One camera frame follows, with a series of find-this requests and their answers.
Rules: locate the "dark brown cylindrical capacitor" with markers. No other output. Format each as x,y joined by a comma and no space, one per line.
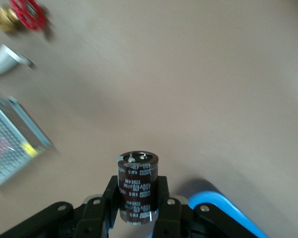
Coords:
137,191

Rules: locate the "brown table mat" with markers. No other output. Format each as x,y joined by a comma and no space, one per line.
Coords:
188,86

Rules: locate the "blue plastic tray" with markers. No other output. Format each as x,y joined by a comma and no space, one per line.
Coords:
226,207

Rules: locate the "brass valve red handwheel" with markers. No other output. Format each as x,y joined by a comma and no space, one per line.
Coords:
27,15

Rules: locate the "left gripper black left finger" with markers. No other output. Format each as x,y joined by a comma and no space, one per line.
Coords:
94,218

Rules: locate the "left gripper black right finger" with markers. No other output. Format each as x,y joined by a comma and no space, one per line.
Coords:
172,220

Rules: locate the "white arched pipe clamp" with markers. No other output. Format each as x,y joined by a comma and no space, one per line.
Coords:
0,62

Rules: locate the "metal mesh power supply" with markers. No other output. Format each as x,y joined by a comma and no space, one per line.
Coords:
5,148

